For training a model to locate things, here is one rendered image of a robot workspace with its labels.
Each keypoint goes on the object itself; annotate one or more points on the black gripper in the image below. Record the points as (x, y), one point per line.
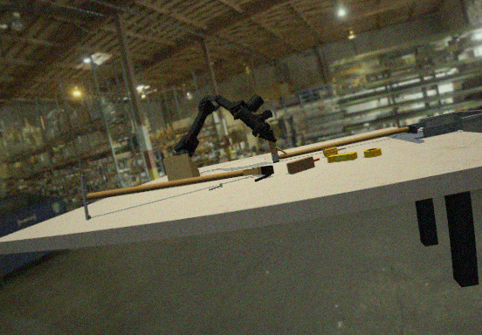
(260, 128)

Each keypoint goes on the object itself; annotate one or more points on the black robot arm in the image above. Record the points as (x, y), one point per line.
(188, 143)

